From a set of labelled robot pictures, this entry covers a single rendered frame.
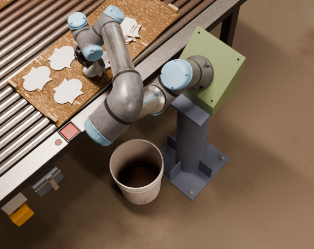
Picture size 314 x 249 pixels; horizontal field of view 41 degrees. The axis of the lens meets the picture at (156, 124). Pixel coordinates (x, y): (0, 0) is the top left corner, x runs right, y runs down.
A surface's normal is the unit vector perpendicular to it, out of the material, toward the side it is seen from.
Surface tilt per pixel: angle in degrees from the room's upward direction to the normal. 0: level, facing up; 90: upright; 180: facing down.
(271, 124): 0
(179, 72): 38
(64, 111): 0
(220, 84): 45
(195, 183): 0
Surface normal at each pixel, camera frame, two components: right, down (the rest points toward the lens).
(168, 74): -0.41, 0.06
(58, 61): -0.03, -0.46
